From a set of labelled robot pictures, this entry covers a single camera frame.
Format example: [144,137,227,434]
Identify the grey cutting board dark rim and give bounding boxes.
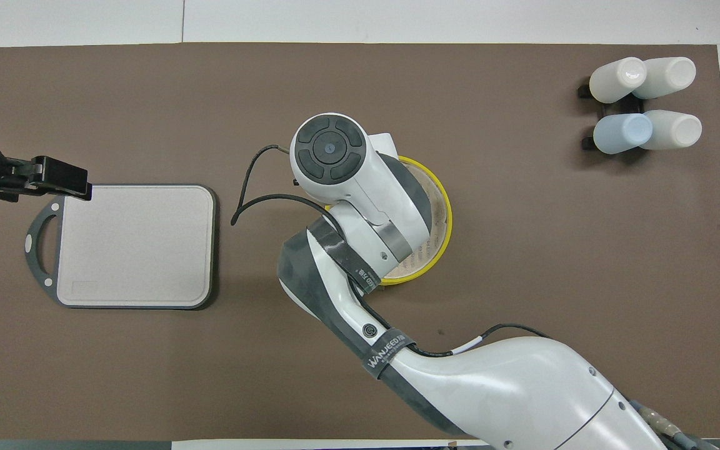
[24,183,219,311]

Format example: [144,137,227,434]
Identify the brown table mat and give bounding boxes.
[0,42,720,442]

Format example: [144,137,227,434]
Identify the black cup rack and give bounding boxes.
[577,77,649,151]

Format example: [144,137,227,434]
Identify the light blue plastic cup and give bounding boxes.
[592,113,654,156]

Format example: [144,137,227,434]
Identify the white plastic cup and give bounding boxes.
[640,109,703,151]
[632,56,697,100]
[589,57,648,104]

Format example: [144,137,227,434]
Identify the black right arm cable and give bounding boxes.
[230,145,552,358]

